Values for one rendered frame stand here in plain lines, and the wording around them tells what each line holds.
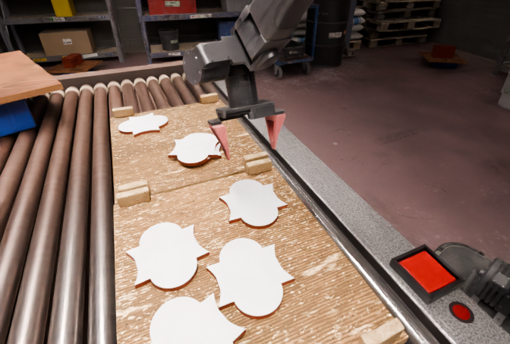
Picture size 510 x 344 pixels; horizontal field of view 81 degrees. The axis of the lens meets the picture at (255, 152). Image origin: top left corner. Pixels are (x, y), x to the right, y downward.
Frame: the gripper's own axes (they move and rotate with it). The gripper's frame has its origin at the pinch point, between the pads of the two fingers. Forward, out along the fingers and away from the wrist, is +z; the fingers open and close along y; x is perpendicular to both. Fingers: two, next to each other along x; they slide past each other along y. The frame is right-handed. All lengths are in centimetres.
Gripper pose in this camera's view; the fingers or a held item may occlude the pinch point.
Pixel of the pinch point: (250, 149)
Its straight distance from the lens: 60.3
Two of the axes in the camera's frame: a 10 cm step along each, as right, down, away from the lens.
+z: 1.4, 9.5, 2.8
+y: 9.3, -2.2, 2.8
